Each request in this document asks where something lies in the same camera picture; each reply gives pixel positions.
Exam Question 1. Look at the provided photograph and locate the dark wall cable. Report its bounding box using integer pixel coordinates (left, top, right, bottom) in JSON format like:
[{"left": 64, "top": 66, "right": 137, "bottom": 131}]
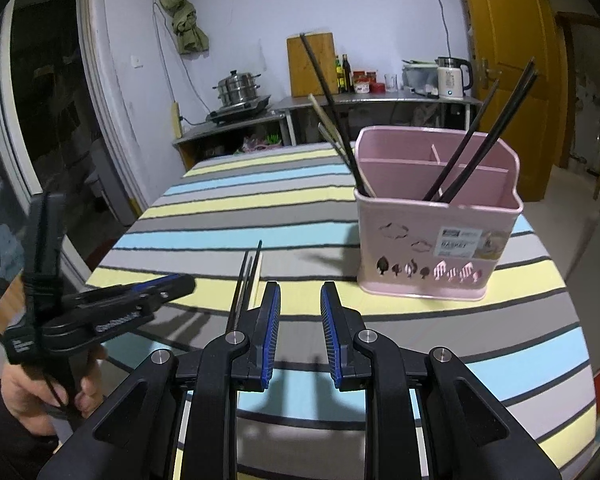
[{"left": 427, "top": 0, "right": 453, "bottom": 58}]

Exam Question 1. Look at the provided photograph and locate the person's left hand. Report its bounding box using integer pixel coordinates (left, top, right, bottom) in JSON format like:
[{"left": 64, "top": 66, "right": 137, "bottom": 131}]
[{"left": 2, "top": 346, "right": 109, "bottom": 434}]

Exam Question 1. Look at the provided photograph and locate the white electric kettle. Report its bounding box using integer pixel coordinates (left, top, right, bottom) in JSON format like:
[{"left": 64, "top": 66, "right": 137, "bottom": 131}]
[{"left": 436, "top": 56, "right": 473, "bottom": 100}]

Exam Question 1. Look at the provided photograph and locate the white sliding door frame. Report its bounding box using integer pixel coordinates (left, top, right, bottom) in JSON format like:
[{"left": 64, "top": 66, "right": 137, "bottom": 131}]
[{"left": 0, "top": 0, "right": 148, "bottom": 281}]

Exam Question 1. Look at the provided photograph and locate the pink plastic utensil basket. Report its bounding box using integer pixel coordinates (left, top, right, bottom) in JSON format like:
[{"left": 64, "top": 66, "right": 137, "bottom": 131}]
[{"left": 354, "top": 126, "right": 524, "bottom": 302}]

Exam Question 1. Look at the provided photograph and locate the steel steamer pot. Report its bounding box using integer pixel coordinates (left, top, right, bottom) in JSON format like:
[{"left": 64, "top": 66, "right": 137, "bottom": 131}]
[{"left": 216, "top": 70, "right": 262, "bottom": 108}]

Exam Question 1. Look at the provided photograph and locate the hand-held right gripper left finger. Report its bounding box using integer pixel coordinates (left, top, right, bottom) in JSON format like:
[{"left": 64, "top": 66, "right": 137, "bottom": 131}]
[{"left": 37, "top": 281, "right": 282, "bottom": 480}]

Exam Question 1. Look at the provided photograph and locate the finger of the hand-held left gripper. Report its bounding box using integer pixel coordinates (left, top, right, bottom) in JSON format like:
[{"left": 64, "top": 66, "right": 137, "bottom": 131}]
[
  {"left": 62, "top": 274, "right": 179, "bottom": 311},
  {"left": 140, "top": 275, "right": 197, "bottom": 311}
]

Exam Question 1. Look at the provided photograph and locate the low steel counter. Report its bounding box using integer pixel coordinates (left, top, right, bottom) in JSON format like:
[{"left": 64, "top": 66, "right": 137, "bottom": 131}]
[{"left": 172, "top": 110, "right": 288, "bottom": 171}]

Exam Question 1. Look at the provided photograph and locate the green hanging cloth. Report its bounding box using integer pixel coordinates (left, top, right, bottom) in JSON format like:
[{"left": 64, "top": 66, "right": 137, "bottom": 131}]
[{"left": 154, "top": 0, "right": 210, "bottom": 55}]

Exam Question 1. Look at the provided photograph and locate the yellow wooden door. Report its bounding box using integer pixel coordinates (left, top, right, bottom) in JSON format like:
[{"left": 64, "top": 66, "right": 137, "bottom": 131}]
[{"left": 455, "top": 0, "right": 568, "bottom": 203}]

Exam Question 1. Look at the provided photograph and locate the long steel counter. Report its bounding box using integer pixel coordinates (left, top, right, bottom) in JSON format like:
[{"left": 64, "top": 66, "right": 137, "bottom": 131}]
[{"left": 272, "top": 91, "right": 483, "bottom": 146}]

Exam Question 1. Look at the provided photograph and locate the person's left forearm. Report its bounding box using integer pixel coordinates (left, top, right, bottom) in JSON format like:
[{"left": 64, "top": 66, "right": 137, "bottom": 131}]
[{"left": 0, "top": 380, "right": 61, "bottom": 480}]

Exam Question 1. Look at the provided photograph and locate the black induction cooker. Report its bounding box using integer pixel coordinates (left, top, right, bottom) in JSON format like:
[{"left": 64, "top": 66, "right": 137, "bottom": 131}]
[{"left": 206, "top": 95, "right": 273, "bottom": 126}]

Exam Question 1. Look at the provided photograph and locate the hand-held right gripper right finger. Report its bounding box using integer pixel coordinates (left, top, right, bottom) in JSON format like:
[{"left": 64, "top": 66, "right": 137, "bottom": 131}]
[{"left": 320, "top": 281, "right": 563, "bottom": 480}]

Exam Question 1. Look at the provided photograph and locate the grey rice cooker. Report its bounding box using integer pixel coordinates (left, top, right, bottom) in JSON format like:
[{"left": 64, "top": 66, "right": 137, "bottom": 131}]
[{"left": 402, "top": 60, "right": 440, "bottom": 93}]

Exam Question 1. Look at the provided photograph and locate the wooden cutting board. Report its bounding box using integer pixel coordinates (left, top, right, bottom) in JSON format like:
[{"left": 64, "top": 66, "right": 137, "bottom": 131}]
[{"left": 286, "top": 31, "right": 337, "bottom": 98}]

